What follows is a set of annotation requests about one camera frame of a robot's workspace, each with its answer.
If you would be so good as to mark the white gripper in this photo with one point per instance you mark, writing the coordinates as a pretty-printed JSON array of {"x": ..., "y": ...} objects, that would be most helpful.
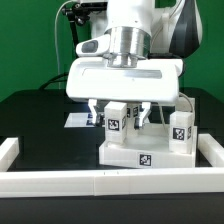
[{"x": 90, "y": 77}]

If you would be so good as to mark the white square table top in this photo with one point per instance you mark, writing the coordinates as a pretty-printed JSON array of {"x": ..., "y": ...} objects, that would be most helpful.
[{"x": 148, "y": 149}]

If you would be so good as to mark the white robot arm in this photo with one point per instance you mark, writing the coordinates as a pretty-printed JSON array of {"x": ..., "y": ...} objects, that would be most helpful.
[{"x": 135, "y": 54}]

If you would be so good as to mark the white sheet with tags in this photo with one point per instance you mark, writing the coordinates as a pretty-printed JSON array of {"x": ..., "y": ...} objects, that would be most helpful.
[{"x": 79, "y": 120}]

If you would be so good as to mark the white U-shaped fence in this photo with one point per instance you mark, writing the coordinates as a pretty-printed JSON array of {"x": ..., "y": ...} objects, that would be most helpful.
[{"x": 102, "y": 182}]

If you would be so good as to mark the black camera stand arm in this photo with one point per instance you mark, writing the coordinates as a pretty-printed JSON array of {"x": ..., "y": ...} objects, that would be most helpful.
[{"x": 78, "y": 14}]

